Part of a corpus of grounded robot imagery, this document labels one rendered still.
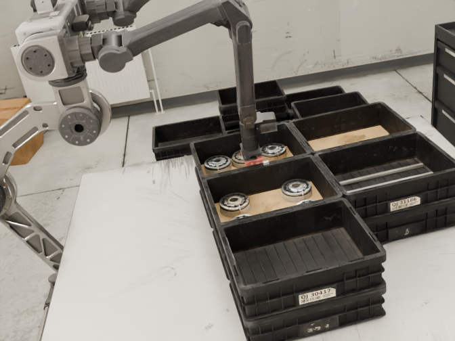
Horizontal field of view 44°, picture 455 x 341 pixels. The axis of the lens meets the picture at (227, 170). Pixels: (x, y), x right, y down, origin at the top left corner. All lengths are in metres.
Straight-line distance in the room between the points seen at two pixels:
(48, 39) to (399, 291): 1.23
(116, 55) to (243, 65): 0.38
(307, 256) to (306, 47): 3.49
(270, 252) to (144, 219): 0.67
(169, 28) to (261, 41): 3.32
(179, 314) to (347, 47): 3.73
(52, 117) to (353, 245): 1.14
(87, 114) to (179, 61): 2.97
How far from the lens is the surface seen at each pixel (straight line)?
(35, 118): 2.14
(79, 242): 2.19
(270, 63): 4.98
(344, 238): 1.74
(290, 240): 1.75
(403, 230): 1.92
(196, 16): 1.61
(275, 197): 1.95
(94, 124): 1.99
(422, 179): 1.84
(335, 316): 1.60
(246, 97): 1.83
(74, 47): 1.66
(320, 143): 2.28
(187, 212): 2.19
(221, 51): 4.89
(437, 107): 3.52
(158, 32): 1.63
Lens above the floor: 1.88
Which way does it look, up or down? 29 degrees down
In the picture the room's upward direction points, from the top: 9 degrees counter-clockwise
